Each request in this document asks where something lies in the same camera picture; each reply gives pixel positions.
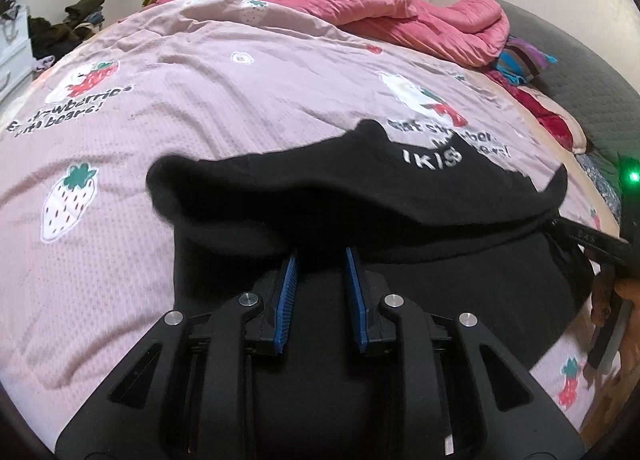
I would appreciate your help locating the striped colourful pillow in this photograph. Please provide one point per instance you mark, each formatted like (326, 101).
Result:
(520, 62)

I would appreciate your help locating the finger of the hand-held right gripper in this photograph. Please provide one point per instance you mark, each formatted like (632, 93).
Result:
(585, 235)

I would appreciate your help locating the red floral cream pillow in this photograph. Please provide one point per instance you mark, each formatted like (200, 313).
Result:
(545, 114)

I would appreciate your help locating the person's left hand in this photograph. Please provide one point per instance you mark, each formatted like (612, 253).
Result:
(602, 297)

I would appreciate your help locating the grey quilted headboard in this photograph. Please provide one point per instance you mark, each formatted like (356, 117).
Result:
(590, 79)

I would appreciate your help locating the white drawer cabinet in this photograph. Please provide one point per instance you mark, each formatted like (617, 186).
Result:
(12, 49)

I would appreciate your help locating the pink strawberry print blanket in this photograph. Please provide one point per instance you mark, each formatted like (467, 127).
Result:
(200, 89)

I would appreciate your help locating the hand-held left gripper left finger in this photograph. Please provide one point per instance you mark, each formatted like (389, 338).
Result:
(285, 310)

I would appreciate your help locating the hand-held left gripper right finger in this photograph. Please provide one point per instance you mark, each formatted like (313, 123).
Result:
(357, 310)

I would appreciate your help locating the pink duvet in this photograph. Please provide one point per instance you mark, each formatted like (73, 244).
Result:
(400, 14)

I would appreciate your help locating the dark clothes pile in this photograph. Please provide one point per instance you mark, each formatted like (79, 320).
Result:
(82, 4)

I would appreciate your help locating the black printed garment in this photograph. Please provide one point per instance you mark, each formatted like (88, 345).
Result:
(400, 200)

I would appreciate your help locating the blue patterned cloth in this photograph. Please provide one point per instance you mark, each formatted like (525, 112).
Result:
(600, 185)

